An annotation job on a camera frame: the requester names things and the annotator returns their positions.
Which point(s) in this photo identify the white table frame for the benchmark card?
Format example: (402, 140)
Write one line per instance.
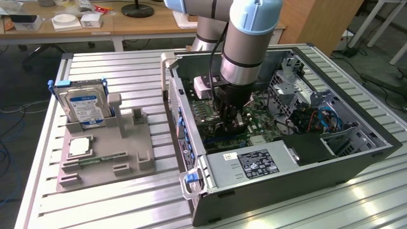
(397, 56)

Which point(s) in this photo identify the silver CPU chip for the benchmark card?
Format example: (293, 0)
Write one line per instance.
(79, 146)

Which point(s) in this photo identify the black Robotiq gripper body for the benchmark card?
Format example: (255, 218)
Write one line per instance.
(234, 100)

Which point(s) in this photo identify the wooden cabinet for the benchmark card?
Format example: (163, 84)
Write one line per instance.
(318, 21)

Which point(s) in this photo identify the red packet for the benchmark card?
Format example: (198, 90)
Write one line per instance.
(102, 10)

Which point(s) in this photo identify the white paper stack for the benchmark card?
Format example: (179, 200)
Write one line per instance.
(184, 21)

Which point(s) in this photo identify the orange item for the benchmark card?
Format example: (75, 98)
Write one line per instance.
(8, 23)

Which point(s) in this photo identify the white block with round hole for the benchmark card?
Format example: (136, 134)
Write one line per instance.
(64, 22)

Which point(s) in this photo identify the open black PC case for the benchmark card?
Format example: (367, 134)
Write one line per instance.
(286, 190)

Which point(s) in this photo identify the black round stand base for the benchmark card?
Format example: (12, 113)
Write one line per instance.
(138, 10)

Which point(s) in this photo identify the wooden desk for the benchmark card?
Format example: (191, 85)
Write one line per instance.
(143, 26)

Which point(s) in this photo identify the green motherboard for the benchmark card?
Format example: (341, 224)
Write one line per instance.
(261, 128)

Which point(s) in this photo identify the blue case release latch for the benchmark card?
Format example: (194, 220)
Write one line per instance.
(190, 178)

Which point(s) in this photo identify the small white labelled box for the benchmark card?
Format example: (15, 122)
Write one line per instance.
(91, 20)

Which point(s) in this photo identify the hard disk in blue caddy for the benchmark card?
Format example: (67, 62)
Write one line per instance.
(83, 107)

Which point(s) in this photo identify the grey cup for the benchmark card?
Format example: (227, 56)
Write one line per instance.
(47, 3)

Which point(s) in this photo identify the silver chipset heatsink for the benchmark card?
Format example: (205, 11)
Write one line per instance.
(261, 140)

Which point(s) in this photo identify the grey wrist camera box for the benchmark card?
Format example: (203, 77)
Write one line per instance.
(203, 88)

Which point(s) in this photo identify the tall silver disk bay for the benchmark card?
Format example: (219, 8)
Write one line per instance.
(286, 97)

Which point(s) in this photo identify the black floor pedal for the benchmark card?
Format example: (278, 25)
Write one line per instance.
(350, 52)

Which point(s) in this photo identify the white box with black lid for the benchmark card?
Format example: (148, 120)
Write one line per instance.
(28, 23)

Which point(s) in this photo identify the low silver disk bay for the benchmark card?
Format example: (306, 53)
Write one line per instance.
(350, 143)

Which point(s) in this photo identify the grey power supply unit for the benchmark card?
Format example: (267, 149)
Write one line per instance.
(254, 162)

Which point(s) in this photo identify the grey printed parts rack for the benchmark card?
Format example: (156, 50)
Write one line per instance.
(108, 145)

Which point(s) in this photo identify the green RAM stick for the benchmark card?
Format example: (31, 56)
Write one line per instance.
(95, 159)

